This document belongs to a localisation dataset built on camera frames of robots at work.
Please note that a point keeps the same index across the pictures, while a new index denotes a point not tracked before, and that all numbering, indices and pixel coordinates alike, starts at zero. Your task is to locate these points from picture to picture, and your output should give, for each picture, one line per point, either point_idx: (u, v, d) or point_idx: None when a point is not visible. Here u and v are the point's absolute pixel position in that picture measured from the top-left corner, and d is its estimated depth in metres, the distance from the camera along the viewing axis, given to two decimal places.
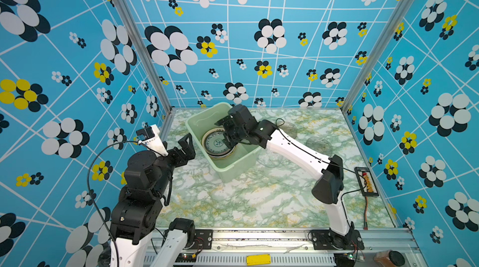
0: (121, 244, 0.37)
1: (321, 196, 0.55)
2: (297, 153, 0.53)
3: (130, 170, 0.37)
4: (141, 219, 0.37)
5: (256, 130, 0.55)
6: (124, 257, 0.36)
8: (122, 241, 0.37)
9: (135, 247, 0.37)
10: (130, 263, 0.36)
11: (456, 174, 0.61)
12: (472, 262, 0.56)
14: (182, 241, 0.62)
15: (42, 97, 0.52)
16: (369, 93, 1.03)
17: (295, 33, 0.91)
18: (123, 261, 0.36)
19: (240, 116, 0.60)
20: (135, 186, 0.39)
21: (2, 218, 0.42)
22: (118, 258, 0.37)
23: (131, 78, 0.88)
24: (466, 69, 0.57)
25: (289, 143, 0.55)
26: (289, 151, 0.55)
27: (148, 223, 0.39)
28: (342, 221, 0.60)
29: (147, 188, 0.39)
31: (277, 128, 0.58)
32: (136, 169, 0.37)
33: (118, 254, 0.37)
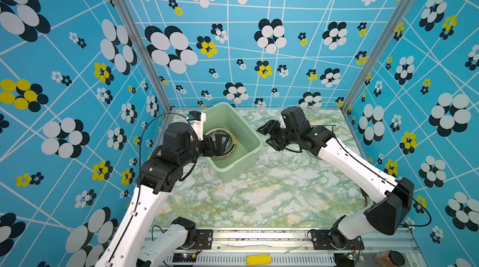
0: (143, 191, 0.41)
1: (377, 222, 0.47)
2: (357, 167, 0.47)
3: (168, 131, 0.44)
4: (166, 173, 0.42)
5: (309, 135, 0.55)
6: (143, 203, 0.40)
8: (145, 189, 0.42)
9: (154, 198, 0.41)
10: (145, 210, 0.40)
11: (456, 174, 0.61)
12: (472, 262, 0.56)
14: (183, 235, 0.62)
15: (42, 97, 0.52)
16: (369, 93, 1.03)
17: (295, 32, 0.91)
18: (141, 206, 0.40)
19: (294, 120, 0.58)
20: (169, 146, 0.46)
21: (2, 218, 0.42)
22: (136, 203, 0.41)
23: (131, 78, 0.88)
24: (466, 69, 0.57)
25: (347, 154, 0.49)
26: (347, 163, 0.49)
27: (169, 181, 0.44)
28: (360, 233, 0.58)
29: (176, 152, 0.46)
31: (333, 135, 0.54)
32: (174, 130, 0.44)
33: (138, 199, 0.41)
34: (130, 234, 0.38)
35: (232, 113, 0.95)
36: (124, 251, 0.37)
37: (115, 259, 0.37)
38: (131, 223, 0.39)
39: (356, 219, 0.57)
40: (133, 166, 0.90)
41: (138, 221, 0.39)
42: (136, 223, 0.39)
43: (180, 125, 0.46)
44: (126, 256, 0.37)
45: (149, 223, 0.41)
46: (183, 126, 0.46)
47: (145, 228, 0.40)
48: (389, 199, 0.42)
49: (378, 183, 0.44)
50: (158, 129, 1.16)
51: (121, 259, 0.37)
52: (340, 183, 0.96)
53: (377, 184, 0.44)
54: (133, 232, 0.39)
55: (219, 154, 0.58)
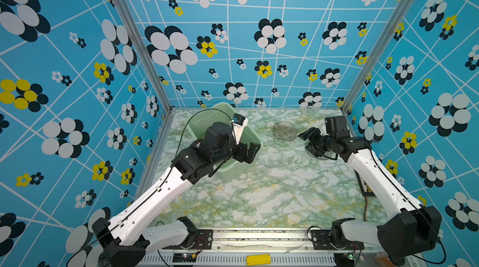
0: (173, 174, 0.44)
1: (385, 237, 0.45)
2: (383, 181, 0.47)
3: (211, 129, 0.46)
4: (196, 166, 0.45)
5: (343, 140, 0.58)
6: (168, 183, 0.43)
8: (174, 171, 0.45)
9: (179, 183, 0.43)
10: (168, 190, 0.43)
11: (456, 175, 0.61)
12: (472, 262, 0.56)
14: (183, 234, 0.62)
15: (42, 97, 0.52)
16: (369, 93, 1.03)
17: (295, 32, 0.91)
18: (166, 185, 0.43)
19: (335, 125, 0.63)
20: (208, 143, 0.49)
21: (2, 218, 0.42)
22: (164, 181, 0.44)
23: (131, 78, 0.88)
24: (466, 69, 0.57)
25: (376, 166, 0.50)
26: (372, 173, 0.50)
27: (197, 174, 0.46)
28: (360, 239, 0.59)
29: (212, 149, 0.48)
31: (369, 148, 0.54)
32: (217, 130, 0.46)
33: (166, 178, 0.44)
34: (148, 205, 0.41)
35: (234, 113, 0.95)
36: (136, 219, 0.40)
37: (127, 223, 0.39)
38: (153, 196, 0.42)
39: (363, 228, 0.56)
40: (133, 166, 0.90)
41: (159, 197, 0.42)
42: (156, 198, 0.42)
43: (222, 127, 0.48)
44: (136, 223, 0.39)
45: (164, 204, 0.44)
46: (224, 129, 0.47)
47: (159, 207, 0.43)
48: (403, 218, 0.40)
49: (400, 200, 0.43)
50: (158, 129, 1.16)
51: (131, 224, 0.39)
52: (340, 183, 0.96)
53: (396, 199, 0.43)
54: (150, 206, 0.41)
55: (248, 160, 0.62)
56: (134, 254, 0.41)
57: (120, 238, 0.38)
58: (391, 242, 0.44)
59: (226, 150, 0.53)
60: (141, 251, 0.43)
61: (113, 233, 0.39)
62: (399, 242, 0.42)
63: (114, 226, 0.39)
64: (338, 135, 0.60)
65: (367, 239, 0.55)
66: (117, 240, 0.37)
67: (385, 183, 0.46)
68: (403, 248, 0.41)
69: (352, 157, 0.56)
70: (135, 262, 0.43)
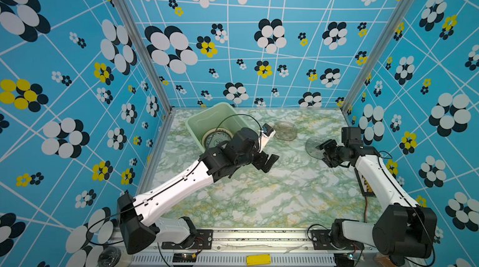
0: (200, 168, 0.47)
1: (380, 233, 0.46)
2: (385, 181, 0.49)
3: (239, 133, 0.49)
4: (221, 165, 0.48)
5: (355, 146, 0.62)
6: (194, 174, 0.46)
8: (201, 165, 0.48)
9: (205, 176, 0.46)
10: (194, 181, 0.45)
11: (456, 174, 0.61)
12: (472, 262, 0.56)
14: (184, 234, 0.62)
15: (42, 97, 0.52)
16: (369, 93, 1.03)
17: (295, 33, 0.91)
18: (192, 176, 0.46)
19: (348, 133, 0.68)
20: (234, 146, 0.52)
21: (2, 218, 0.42)
22: (191, 172, 0.46)
23: (131, 78, 0.88)
24: (466, 69, 0.57)
25: (380, 169, 0.52)
26: (375, 174, 0.52)
27: (220, 172, 0.48)
28: (358, 239, 0.58)
29: (237, 153, 0.51)
31: (377, 155, 0.57)
32: (244, 135, 0.49)
33: (193, 170, 0.47)
34: (173, 191, 0.43)
35: (237, 118, 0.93)
36: (160, 201, 0.42)
37: (151, 203, 0.41)
38: (178, 184, 0.44)
39: (362, 226, 0.57)
40: (133, 166, 0.90)
41: (184, 186, 0.44)
42: (181, 186, 0.44)
43: (250, 133, 0.50)
44: (159, 205, 0.41)
45: (185, 194, 0.46)
46: (252, 135, 0.50)
47: (179, 196, 0.45)
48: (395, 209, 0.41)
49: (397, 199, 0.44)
50: (158, 129, 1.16)
51: (155, 206, 0.41)
52: (340, 183, 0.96)
53: (394, 197, 0.45)
54: (174, 193, 0.43)
55: (265, 168, 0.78)
56: (147, 236, 0.42)
57: (143, 216, 0.40)
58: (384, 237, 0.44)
59: (248, 155, 0.56)
60: (153, 236, 0.44)
61: (138, 210, 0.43)
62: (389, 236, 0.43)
63: (139, 203, 0.41)
64: (351, 141, 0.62)
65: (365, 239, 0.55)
66: (140, 217, 0.39)
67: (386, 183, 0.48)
68: (395, 243, 0.41)
69: (359, 160, 0.59)
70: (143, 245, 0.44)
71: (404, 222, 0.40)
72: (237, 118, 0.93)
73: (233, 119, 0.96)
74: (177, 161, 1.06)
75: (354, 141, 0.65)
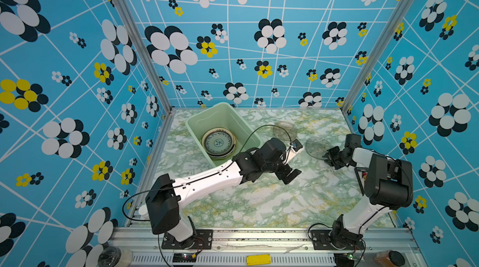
0: (233, 167, 0.51)
1: (368, 183, 0.54)
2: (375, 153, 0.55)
3: (269, 143, 0.54)
4: (251, 169, 0.52)
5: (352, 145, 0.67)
6: (227, 172, 0.50)
8: (234, 165, 0.52)
9: (237, 176, 0.50)
10: (227, 178, 0.49)
11: (456, 174, 0.61)
12: (472, 262, 0.56)
14: (186, 234, 0.62)
15: (42, 97, 0.52)
16: (369, 93, 1.03)
17: (295, 33, 0.91)
18: (226, 173, 0.50)
19: (349, 137, 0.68)
20: (263, 153, 0.56)
21: (2, 218, 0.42)
22: (225, 168, 0.51)
23: (131, 78, 0.88)
24: (466, 69, 0.57)
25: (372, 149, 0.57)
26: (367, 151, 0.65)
27: (248, 176, 0.53)
28: (357, 222, 0.61)
29: (266, 160, 0.55)
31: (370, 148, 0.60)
32: (274, 145, 0.53)
33: (226, 167, 0.51)
34: (208, 182, 0.47)
35: (254, 135, 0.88)
36: (196, 188, 0.45)
37: (188, 188, 0.44)
38: (214, 177, 0.48)
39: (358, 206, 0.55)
40: (133, 165, 0.90)
41: (217, 179, 0.48)
42: (216, 179, 0.48)
43: (279, 143, 0.55)
44: (195, 191, 0.45)
45: (217, 187, 0.49)
46: (280, 145, 0.54)
47: (212, 188, 0.48)
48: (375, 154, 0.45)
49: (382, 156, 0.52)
50: (158, 129, 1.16)
51: (192, 191, 0.44)
52: (340, 183, 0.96)
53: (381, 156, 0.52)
54: (209, 184, 0.47)
55: (285, 181, 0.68)
56: (174, 219, 0.44)
57: (181, 197, 0.43)
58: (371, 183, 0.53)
59: (274, 165, 0.59)
60: (176, 222, 0.46)
61: (177, 191, 0.43)
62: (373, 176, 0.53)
63: (178, 185, 0.44)
64: (352, 145, 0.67)
65: (362, 211, 0.58)
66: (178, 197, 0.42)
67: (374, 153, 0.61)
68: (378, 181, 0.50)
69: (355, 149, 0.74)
70: (166, 227, 0.45)
71: (383, 161, 0.52)
72: (254, 137, 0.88)
73: (249, 137, 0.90)
74: (177, 161, 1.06)
75: (355, 145, 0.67)
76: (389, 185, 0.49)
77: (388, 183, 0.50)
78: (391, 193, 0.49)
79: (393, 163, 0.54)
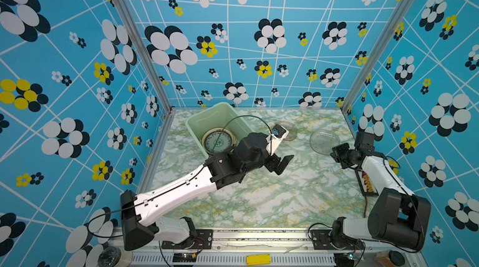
0: (204, 173, 0.46)
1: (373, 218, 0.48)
2: (387, 174, 0.52)
3: (244, 140, 0.45)
4: (226, 174, 0.45)
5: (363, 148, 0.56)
6: (197, 180, 0.45)
8: (205, 170, 0.46)
9: (208, 183, 0.44)
10: (196, 186, 0.44)
11: (456, 174, 0.61)
12: (471, 261, 0.56)
14: (183, 235, 0.62)
15: (42, 97, 0.52)
16: (369, 93, 1.03)
17: (295, 33, 0.91)
18: (194, 181, 0.44)
19: (360, 136, 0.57)
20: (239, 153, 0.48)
21: (2, 218, 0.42)
22: (194, 176, 0.45)
23: (131, 78, 0.88)
24: (466, 69, 0.57)
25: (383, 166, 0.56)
26: (379, 171, 0.55)
27: (224, 180, 0.47)
28: (358, 235, 0.58)
29: (243, 160, 0.47)
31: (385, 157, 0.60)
32: (250, 143, 0.45)
33: (196, 174, 0.46)
34: (174, 194, 0.43)
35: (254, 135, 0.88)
36: (159, 203, 0.41)
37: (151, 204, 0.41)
38: (180, 188, 0.43)
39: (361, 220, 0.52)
40: (133, 165, 0.90)
41: (185, 190, 0.43)
42: (181, 191, 0.43)
43: (257, 140, 0.46)
44: (158, 208, 0.41)
45: (186, 199, 0.45)
46: (259, 143, 0.45)
47: (181, 200, 0.44)
48: (388, 191, 0.45)
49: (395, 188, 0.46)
50: (158, 129, 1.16)
51: (154, 207, 0.41)
52: (340, 183, 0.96)
53: (393, 187, 0.47)
54: (175, 196, 0.42)
55: (277, 171, 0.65)
56: (145, 236, 0.42)
57: (141, 216, 0.39)
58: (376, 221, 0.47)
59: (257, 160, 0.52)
60: (149, 237, 0.44)
61: (136, 210, 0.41)
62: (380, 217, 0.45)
63: (139, 203, 0.41)
64: (363, 147, 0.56)
65: (363, 233, 0.55)
66: (138, 217, 0.39)
67: (386, 175, 0.52)
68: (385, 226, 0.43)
69: (365, 160, 0.63)
70: (138, 244, 0.44)
71: (396, 203, 0.43)
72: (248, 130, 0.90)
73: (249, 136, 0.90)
74: (177, 161, 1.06)
75: (366, 147, 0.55)
76: (398, 229, 0.43)
77: (398, 228, 0.43)
78: (399, 235, 0.42)
79: (407, 198, 0.45)
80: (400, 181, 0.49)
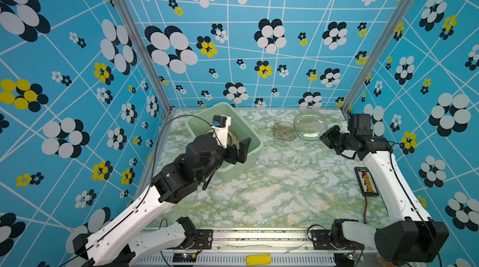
0: (151, 193, 0.42)
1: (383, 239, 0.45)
2: (395, 183, 0.45)
3: (190, 145, 0.41)
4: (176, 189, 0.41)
5: (364, 138, 0.54)
6: (145, 204, 0.41)
8: (153, 190, 0.42)
9: (155, 204, 0.40)
10: (145, 212, 0.40)
11: (456, 174, 0.61)
12: (472, 261, 0.56)
14: (179, 239, 0.62)
15: (42, 97, 0.52)
16: (369, 93, 1.03)
17: (295, 33, 0.91)
18: (143, 206, 0.41)
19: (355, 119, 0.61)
20: (188, 160, 0.42)
21: (2, 218, 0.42)
22: (141, 201, 0.41)
23: (131, 78, 0.88)
24: (466, 69, 0.57)
25: (391, 170, 0.47)
26: (387, 178, 0.47)
27: (178, 194, 0.42)
28: (358, 240, 0.59)
29: (194, 168, 0.43)
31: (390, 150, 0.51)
32: (197, 148, 0.41)
33: (143, 198, 0.42)
34: (123, 228, 0.39)
35: (254, 135, 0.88)
36: (110, 240, 0.39)
37: (103, 242, 0.39)
38: (130, 218, 0.40)
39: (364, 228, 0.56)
40: (133, 166, 0.90)
41: (135, 219, 0.40)
42: (132, 220, 0.40)
43: (206, 142, 0.42)
44: (110, 246, 0.38)
45: (142, 225, 0.42)
46: (208, 146, 0.41)
47: (136, 229, 0.41)
48: (403, 221, 0.41)
49: (408, 208, 0.41)
50: (158, 129, 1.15)
51: (106, 246, 0.38)
52: (340, 183, 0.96)
53: (404, 206, 0.42)
54: (127, 228, 0.39)
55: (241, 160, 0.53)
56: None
57: (94, 259, 0.37)
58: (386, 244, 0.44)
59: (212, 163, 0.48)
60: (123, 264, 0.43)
61: (88, 253, 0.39)
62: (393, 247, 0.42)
63: (90, 244, 0.39)
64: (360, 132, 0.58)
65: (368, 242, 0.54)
66: (91, 261, 0.37)
67: (396, 187, 0.45)
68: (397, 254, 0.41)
69: (367, 156, 0.53)
70: None
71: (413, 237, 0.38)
72: (248, 130, 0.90)
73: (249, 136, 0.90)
74: None
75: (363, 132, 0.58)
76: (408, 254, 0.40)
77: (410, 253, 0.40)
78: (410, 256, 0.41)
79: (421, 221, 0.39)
80: (411, 196, 0.43)
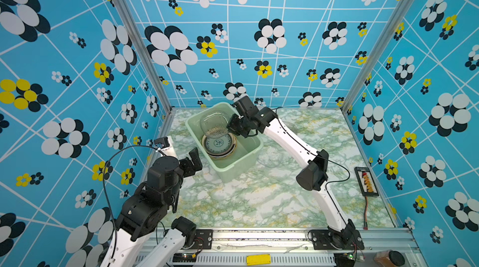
0: (121, 236, 0.40)
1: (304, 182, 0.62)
2: (290, 142, 0.59)
3: (152, 169, 0.41)
4: (144, 220, 0.39)
5: (256, 116, 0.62)
6: (120, 249, 0.39)
8: (122, 232, 0.40)
9: (130, 244, 0.39)
10: (123, 257, 0.39)
11: (456, 174, 0.61)
12: (471, 261, 0.56)
14: (179, 242, 0.62)
15: (42, 97, 0.52)
16: (369, 93, 1.03)
17: (295, 33, 0.91)
18: (118, 252, 0.39)
19: (241, 105, 0.68)
20: (153, 186, 0.43)
21: (2, 218, 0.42)
22: (115, 247, 0.39)
23: (131, 78, 0.88)
24: (466, 68, 0.57)
25: (284, 132, 0.60)
26: (284, 139, 0.61)
27: (149, 224, 0.41)
28: (330, 214, 0.65)
29: (160, 191, 0.42)
31: (275, 116, 0.63)
32: (159, 169, 0.41)
33: (115, 244, 0.39)
34: None
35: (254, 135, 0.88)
36: None
37: None
38: None
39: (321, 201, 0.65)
40: (133, 166, 0.90)
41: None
42: None
43: (167, 163, 0.43)
44: None
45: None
46: (169, 165, 0.43)
47: None
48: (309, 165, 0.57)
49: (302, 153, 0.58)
50: (158, 129, 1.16)
51: None
52: (340, 183, 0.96)
53: (304, 154, 0.57)
54: None
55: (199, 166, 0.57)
56: None
57: None
58: (307, 182, 0.61)
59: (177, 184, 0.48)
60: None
61: None
62: (310, 181, 0.59)
63: None
64: (249, 113, 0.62)
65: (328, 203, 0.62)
66: None
67: (291, 143, 0.59)
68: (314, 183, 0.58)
69: (265, 130, 0.64)
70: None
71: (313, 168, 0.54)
72: None
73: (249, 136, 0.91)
74: None
75: (250, 110, 0.67)
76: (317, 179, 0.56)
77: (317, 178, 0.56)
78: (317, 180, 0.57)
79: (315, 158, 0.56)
80: (301, 145, 0.59)
